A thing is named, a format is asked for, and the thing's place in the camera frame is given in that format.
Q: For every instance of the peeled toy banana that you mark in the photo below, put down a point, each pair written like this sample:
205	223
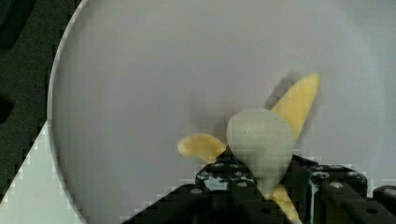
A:
263	139

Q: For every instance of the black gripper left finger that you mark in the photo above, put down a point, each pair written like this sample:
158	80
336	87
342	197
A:
226	174

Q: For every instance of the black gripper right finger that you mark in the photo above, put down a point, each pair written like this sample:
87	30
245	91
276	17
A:
303	182

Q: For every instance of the grey round plate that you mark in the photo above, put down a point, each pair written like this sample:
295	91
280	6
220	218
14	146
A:
132	77

